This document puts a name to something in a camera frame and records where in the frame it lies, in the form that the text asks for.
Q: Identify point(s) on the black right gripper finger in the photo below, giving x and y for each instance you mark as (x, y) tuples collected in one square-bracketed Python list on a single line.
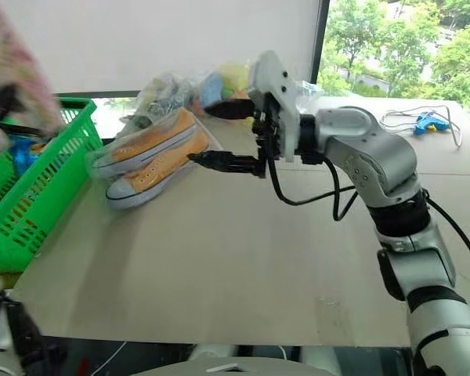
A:
[(233, 109), (235, 163)]

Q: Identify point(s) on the blue item in basket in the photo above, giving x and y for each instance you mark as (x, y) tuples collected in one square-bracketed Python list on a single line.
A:
[(22, 158)]

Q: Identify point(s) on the clear bag of colourful toys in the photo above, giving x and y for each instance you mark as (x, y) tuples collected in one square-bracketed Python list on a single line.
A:
[(219, 84)]

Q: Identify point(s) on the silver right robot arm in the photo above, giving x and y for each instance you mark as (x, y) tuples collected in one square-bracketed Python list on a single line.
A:
[(366, 137)]

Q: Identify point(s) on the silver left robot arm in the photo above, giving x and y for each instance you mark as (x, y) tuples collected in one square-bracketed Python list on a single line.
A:
[(21, 337)]

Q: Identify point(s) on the orange sneaker in plastic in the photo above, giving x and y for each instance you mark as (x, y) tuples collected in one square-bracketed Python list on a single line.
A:
[(152, 149), (156, 176)]

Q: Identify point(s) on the green plastic basket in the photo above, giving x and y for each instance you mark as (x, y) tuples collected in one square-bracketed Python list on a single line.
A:
[(47, 180)]

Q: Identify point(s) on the clear bag with dark items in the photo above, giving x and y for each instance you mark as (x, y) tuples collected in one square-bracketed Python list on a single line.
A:
[(164, 98)]

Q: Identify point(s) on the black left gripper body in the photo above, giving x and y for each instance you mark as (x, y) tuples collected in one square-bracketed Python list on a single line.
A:
[(4, 100)]

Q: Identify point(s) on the blue glue gun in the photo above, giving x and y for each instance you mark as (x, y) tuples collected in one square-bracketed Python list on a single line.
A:
[(429, 123)]

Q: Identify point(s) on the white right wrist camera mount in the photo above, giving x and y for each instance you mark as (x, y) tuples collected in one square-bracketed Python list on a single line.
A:
[(276, 78)]

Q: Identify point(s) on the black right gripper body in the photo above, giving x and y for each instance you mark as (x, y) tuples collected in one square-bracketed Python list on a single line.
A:
[(268, 125)]

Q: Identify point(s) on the white roller blind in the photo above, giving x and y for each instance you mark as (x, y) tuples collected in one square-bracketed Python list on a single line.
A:
[(160, 43)]

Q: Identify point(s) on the black window frame post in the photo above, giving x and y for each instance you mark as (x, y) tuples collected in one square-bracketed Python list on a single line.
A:
[(320, 39)]

